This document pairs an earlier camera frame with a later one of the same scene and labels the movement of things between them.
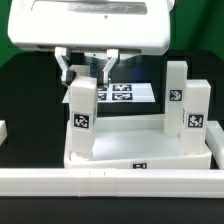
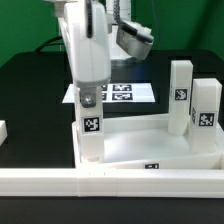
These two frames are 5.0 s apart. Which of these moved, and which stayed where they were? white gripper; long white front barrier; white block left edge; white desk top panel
Moved: white desk top panel; white gripper
Stayed: long white front barrier; white block left edge
